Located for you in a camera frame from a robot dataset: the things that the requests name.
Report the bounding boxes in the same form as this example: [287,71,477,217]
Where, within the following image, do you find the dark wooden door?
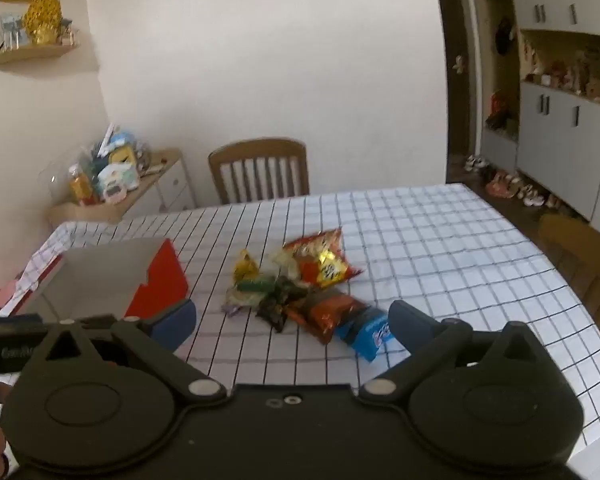
[439,0,472,183]

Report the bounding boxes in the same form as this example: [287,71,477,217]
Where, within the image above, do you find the pink digital timer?
[102,181,128,205]

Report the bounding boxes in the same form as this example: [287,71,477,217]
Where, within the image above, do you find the red and white cardboard box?
[0,237,188,323]

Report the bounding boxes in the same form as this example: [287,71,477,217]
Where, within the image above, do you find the orange drink bottle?
[68,164,95,206]

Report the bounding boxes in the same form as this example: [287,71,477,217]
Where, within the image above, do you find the grey wall cabinet unit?
[474,0,600,231]

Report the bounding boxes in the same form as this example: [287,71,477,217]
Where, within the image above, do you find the wooden side cabinet with drawers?
[47,148,196,228]

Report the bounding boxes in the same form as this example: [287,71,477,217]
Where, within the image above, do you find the yellow snack packet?
[233,249,260,284]

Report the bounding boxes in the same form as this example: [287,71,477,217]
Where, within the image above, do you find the pink slippers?
[486,171,524,200]

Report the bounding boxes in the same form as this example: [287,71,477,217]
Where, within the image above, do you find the white sneakers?
[464,155,489,172]

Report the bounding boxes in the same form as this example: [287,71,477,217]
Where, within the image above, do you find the red orange chip bag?
[283,228,362,289]

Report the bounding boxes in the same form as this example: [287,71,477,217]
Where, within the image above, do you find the wooden chair behind table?
[208,138,310,205]

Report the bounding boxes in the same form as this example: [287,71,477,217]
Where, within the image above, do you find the clear glass jar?
[38,145,97,206]

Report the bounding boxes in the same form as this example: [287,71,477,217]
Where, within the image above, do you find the dark green small packet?
[257,276,309,333]

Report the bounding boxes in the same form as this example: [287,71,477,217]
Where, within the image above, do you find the blue oreo packet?
[335,306,393,362]

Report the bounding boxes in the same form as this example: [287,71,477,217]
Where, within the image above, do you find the tissue box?
[98,162,140,191]

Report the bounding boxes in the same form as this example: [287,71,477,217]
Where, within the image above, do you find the pale green-flecked snack bag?
[271,248,309,288]

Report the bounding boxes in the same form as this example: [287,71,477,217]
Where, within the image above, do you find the green biscuit packet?
[236,275,277,294]

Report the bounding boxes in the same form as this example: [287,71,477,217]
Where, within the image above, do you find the wooden wall shelf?
[0,44,76,66]

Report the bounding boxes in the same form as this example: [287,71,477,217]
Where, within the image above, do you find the golden ornament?
[22,0,62,46]

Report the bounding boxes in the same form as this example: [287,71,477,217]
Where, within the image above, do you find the white black grid tablecloth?
[2,184,600,479]

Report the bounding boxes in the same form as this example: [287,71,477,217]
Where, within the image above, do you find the brown orange snack bag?
[285,288,366,344]

